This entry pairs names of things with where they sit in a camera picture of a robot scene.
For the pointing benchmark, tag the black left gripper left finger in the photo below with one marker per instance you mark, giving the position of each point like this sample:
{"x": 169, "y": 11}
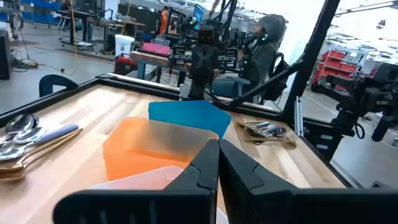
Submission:
{"x": 186, "y": 205}

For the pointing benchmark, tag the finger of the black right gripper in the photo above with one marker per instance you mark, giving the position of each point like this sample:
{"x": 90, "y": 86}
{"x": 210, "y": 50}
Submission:
{"x": 211, "y": 62}
{"x": 197, "y": 62}

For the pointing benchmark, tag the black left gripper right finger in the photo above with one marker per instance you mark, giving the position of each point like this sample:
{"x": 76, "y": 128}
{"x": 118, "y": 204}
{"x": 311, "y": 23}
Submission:
{"x": 280, "y": 205}

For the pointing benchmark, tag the black spoon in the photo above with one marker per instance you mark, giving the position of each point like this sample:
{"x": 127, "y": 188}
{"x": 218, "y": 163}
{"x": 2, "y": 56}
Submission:
{"x": 280, "y": 132}
{"x": 21, "y": 123}

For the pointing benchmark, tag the pink plastic bin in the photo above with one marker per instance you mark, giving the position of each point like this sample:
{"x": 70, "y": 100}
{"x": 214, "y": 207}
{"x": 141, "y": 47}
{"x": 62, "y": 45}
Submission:
{"x": 157, "y": 49}

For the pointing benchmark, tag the monitor with blue screen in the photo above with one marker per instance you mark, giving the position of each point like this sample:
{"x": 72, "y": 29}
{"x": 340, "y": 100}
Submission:
{"x": 198, "y": 15}

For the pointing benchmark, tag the wooden workbench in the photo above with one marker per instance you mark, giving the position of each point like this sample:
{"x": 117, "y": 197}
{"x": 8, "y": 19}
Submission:
{"x": 149, "y": 57}

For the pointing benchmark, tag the clear plastic bin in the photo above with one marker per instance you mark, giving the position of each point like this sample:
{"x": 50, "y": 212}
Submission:
{"x": 140, "y": 182}

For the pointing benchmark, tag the person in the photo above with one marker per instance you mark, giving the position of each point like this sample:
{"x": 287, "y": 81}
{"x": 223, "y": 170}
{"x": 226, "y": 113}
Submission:
{"x": 264, "y": 53}

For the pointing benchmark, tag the teal plastic bin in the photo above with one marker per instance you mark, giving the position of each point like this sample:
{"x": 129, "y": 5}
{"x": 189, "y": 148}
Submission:
{"x": 186, "y": 116}

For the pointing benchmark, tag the orange plastic bin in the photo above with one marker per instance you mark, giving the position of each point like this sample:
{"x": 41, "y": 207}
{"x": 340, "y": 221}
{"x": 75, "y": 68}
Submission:
{"x": 140, "y": 149}

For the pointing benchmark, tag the red toolbox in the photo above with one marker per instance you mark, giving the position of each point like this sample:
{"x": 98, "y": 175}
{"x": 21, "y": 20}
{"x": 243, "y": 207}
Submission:
{"x": 124, "y": 65}

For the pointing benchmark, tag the white bucket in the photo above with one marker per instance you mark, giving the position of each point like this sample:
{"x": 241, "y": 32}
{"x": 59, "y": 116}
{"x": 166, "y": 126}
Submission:
{"x": 124, "y": 45}

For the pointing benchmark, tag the wooden desk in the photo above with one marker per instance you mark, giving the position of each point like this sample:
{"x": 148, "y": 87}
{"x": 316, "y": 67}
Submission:
{"x": 118, "y": 23}

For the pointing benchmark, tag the red shelving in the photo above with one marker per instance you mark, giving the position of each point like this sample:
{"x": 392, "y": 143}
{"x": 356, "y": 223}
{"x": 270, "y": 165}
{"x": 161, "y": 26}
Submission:
{"x": 335, "y": 65}

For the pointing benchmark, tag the black desk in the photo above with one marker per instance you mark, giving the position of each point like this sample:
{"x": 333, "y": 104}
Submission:
{"x": 77, "y": 15}

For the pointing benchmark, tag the black articulated machine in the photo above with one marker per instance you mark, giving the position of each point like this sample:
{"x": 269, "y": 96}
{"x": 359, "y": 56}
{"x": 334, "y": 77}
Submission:
{"x": 367, "y": 93}

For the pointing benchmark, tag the blue storage bin rack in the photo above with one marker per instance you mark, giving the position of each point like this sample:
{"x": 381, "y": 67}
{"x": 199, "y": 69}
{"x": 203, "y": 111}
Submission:
{"x": 40, "y": 9}

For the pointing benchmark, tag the black computer tower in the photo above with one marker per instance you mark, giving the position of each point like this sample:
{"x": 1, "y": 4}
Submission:
{"x": 4, "y": 56}

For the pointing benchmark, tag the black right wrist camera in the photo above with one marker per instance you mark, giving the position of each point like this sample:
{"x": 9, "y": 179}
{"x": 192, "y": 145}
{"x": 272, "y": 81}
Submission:
{"x": 206, "y": 35}

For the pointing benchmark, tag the silver aluminium bracket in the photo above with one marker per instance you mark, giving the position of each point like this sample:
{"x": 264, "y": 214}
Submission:
{"x": 298, "y": 115}

